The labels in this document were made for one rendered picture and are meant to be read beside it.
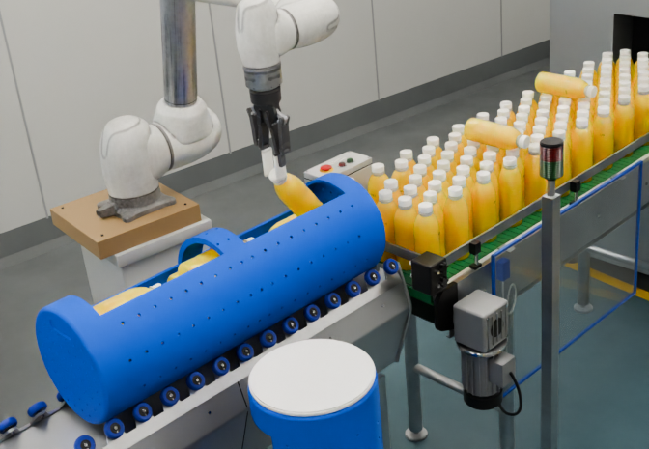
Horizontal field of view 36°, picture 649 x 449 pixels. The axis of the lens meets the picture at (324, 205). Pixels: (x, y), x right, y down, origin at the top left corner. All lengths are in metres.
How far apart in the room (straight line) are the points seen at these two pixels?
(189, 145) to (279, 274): 0.77
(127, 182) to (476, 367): 1.13
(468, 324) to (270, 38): 0.96
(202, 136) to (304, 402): 1.17
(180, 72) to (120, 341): 1.03
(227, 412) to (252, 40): 0.88
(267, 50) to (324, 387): 0.77
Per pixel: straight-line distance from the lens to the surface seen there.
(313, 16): 2.37
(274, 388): 2.14
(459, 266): 2.82
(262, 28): 2.28
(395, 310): 2.72
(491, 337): 2.72
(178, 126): 2.97
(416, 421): 3.58
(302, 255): 2.40
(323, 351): 2.24
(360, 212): 2.53
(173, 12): 2.85
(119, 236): 2.88
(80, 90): 5.29
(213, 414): 2.38
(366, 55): 6.30
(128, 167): 2.92
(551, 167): 2.69
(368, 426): 2.15
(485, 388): 2.82
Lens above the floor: 2.27
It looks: 25 degrees down
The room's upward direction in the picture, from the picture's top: 6 degrees counter-clockwise
